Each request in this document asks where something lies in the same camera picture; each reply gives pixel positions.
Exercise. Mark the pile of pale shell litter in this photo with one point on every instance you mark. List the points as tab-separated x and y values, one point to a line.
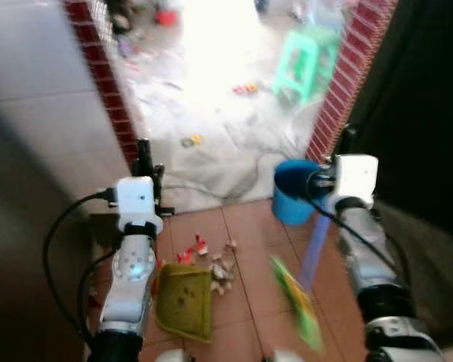
223	271

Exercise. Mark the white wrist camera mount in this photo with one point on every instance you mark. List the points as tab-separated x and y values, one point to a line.
355	179
136	197

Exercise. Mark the grey right robot foot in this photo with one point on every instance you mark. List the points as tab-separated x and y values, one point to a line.
287	356

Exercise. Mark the dark door panel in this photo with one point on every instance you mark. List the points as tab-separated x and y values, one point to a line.
423	105

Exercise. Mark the small yellow litter piece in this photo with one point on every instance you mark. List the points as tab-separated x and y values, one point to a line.
192	140

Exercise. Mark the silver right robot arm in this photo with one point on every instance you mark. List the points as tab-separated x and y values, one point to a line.
362	256

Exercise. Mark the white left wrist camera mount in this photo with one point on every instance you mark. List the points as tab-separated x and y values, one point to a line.
136	197

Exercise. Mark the red wrapper scrap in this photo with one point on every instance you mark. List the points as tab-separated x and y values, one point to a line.
196	247

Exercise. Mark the wide red brick pillar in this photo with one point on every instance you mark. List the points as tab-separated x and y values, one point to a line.
351	68

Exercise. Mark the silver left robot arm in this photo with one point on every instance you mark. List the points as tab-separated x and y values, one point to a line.
132	271

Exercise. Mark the grey left robot foot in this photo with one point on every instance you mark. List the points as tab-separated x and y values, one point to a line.
171	356

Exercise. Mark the small red and yellow toy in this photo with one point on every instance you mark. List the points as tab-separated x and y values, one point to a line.
246	89

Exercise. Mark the green plastic stool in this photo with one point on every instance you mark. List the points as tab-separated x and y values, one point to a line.
311	45

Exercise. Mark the narrow red brick pillar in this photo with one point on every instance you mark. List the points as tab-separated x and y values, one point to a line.
106	83

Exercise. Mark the blue plastic bucket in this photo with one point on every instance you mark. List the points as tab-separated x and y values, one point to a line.
291	197

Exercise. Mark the small red container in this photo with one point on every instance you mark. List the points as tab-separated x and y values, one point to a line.
166	16

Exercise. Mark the grey robot foot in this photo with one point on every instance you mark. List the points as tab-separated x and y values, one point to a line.
171	356
287	356

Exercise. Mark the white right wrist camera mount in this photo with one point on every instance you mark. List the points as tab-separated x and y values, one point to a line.
355	179

